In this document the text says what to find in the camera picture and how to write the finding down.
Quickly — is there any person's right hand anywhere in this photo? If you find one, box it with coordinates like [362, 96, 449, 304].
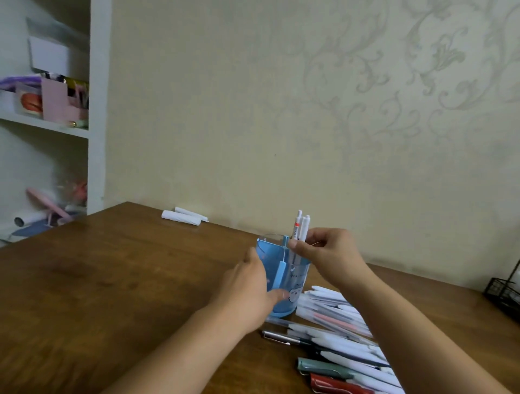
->
[287, 227, 376, 291]

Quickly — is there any person's left hand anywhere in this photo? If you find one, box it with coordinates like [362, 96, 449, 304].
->
[205, 246, 291, 336]

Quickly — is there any plain white click pen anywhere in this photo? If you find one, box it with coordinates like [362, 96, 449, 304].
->
[293, 214, 311, 267]

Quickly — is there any white pen orange band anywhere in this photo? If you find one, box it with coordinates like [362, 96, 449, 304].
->
[287, 209, 303, 268]

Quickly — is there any blue pen holder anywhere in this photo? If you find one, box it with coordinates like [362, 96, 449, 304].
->
[255, 233, 311, 318]

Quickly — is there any stack of frosted capped pens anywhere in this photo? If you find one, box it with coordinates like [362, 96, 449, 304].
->
[266, 293, 374, 338]

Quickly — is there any pile of white pens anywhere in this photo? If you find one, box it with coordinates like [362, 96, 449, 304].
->
[286, 285, 407, 394]

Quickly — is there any grey green pen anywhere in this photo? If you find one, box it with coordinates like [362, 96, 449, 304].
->
[297, 357, 354, 380]

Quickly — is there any red pen silver clip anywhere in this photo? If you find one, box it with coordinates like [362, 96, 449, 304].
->
[309, 373, 374, 394]

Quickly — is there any person's right forearm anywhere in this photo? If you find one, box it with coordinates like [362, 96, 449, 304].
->
[337, 264, 512, 394]

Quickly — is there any person's left forearm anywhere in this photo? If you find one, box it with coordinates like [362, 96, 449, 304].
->
[101, 303, 249, 394]

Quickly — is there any thin rolled white paper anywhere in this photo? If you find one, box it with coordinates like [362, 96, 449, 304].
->
[174, 206, 209, 223]

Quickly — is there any thick rolled white paper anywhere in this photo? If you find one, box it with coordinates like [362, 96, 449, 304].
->
[161, 209, 202, 226]

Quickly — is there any brown wooden table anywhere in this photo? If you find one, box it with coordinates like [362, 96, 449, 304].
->
[0, 201, 520, 394]

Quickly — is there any pink folding stand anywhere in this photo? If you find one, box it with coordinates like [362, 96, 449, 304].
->
[26, 182, 88, 226]

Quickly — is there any blue flat item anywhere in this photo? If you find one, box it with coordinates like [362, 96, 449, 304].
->
[10, 223, 54, 240]

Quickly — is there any white paper tube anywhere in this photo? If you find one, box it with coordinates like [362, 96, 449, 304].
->
[14, 211, 49, 228]

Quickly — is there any white shelf unit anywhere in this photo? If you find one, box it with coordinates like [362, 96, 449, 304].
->
[0, 0, 113, 244]

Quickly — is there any purple bag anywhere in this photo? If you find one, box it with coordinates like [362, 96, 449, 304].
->
[0, 75, 41, 92]

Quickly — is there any black wire rack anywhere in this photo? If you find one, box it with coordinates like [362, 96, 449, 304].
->
[483, 259, 520, 321]

